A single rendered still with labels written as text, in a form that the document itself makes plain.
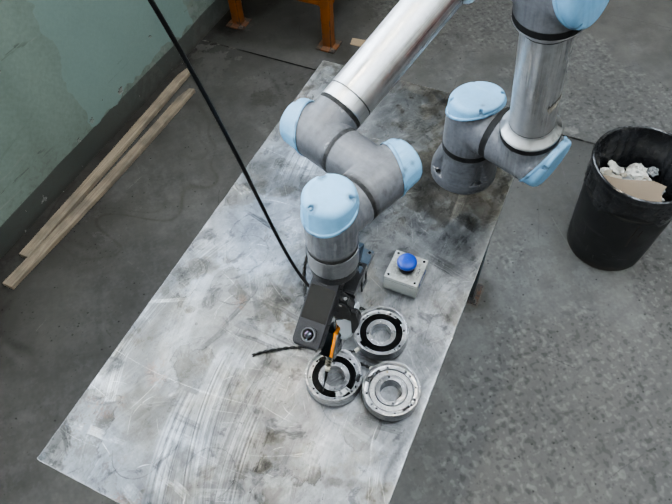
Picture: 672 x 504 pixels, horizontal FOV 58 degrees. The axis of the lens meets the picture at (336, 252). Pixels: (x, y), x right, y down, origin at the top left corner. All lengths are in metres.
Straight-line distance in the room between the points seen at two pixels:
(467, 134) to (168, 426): 0.82
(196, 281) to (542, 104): 0.76
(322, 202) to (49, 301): 1.80
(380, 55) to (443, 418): 1.34
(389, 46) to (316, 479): 0.71
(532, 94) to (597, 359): 1.26
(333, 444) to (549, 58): 0.74
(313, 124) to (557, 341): 1.49
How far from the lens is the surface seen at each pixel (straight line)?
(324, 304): 0.90
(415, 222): 1.35
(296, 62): 3.09
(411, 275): 1.22
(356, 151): 0.84
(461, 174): 1.39
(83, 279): 2.45
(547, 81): 1.09
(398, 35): 0.93
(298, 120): 0.90
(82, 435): 1.23
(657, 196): 2.20
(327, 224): 0.76
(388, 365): 1.14
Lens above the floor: 1.87
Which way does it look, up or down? 55 degrees down
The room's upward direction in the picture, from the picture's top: 4 degrees counter-clockwise
